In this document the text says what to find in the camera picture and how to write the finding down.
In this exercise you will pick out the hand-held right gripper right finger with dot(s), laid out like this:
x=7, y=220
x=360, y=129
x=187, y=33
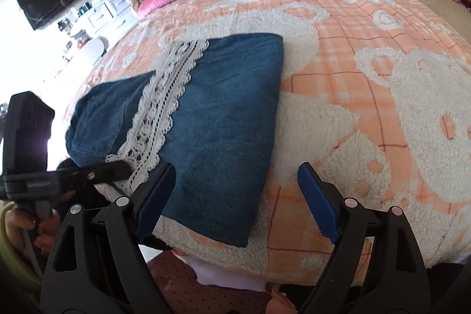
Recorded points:
x=316, y=203

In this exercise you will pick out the white cloth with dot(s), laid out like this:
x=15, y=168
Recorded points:
x=224, y=273

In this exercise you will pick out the blue denim pants lace trim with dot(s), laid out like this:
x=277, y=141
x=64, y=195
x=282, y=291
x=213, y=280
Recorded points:
x=228, y=108

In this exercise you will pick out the pink dotted mat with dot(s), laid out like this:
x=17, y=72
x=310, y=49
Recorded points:
x=176, y=284

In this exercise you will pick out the yellow-green curved tube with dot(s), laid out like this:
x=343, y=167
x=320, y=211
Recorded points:
x=11, y=262

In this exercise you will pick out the beige bed sheet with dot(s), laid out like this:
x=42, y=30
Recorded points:
x=441, y=8

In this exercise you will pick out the person's foot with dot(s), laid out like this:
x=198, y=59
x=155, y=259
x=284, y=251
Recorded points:
x=281, y=303

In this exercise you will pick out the person's left hand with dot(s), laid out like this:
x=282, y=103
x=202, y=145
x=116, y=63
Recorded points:
x=22, y=225

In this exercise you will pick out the orange white fleece blanket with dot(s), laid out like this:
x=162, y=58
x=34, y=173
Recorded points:
x=368, y=78

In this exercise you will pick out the white round table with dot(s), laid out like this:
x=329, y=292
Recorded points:
x=88, y=51

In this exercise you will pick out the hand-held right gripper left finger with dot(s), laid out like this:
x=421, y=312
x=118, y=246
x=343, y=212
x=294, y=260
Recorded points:
x=154, y=203

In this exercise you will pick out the white drawer dresser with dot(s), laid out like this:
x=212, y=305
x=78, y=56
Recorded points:
x=106, y=10

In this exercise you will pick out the dark green container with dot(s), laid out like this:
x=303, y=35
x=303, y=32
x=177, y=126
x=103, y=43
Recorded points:
x=84, y=7

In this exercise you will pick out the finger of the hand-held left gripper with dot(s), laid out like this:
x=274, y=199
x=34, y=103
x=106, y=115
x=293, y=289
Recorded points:
x=99, y=172

